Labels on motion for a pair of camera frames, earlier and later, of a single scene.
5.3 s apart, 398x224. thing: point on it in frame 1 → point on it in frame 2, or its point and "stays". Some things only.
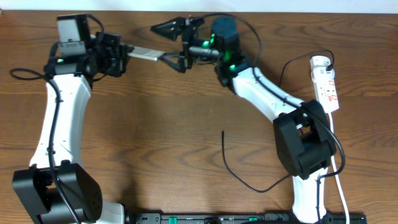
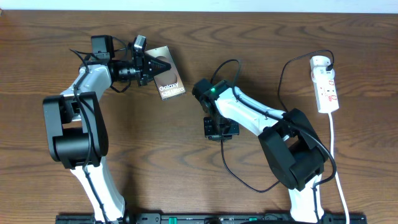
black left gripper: x=115 y=54 → x=140 y=69
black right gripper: x=183 y=62 → x=209 y=133
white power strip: x=324 y=83 stays
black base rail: x=245 y=218 stays
